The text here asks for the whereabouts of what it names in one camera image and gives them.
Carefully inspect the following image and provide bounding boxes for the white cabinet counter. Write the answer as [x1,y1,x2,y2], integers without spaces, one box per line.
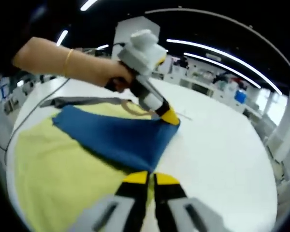
[159,55,260,114]

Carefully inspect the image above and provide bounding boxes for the long curved ceiling light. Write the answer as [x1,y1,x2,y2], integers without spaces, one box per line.
[166,38,283,95]

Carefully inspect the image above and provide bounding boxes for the gold bracelet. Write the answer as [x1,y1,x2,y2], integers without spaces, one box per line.
[63,48,74,78]

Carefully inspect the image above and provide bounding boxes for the person's left hand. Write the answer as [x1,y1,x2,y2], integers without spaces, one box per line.
[87,57,134,94]

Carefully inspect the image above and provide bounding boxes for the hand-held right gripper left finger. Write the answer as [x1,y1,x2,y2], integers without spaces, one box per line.
[70,170,150,232]

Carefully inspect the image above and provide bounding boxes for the black cable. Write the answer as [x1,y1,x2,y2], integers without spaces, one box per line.
[0,77,71,151]

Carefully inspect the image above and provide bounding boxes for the short curved ceiling light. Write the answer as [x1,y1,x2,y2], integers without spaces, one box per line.
[183,52,261,89]

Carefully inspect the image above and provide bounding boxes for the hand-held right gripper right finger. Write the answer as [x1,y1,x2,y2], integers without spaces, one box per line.
[154,173,230,232]

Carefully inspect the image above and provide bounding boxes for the blue plastic bin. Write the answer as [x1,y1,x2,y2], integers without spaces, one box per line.
[234,89,247,103]

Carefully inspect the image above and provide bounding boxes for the yellow blue grey garment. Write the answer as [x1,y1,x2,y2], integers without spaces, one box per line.
[14,96,181,232]

